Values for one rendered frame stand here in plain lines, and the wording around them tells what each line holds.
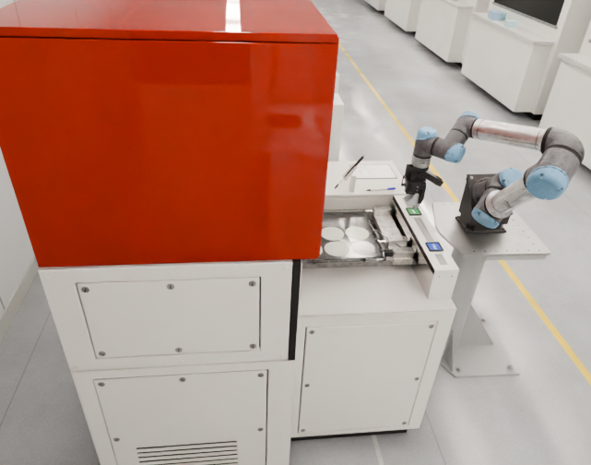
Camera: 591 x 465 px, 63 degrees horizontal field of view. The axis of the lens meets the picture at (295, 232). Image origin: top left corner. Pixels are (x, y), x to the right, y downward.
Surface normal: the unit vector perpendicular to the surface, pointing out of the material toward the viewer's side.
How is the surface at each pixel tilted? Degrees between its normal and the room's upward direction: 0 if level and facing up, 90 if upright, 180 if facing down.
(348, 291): 0
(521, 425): 0
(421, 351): 90
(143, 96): 90
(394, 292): 0
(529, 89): 90
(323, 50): 90
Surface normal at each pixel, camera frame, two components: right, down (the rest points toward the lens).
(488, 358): 0.04, -0.83
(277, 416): 0.11, 0.56
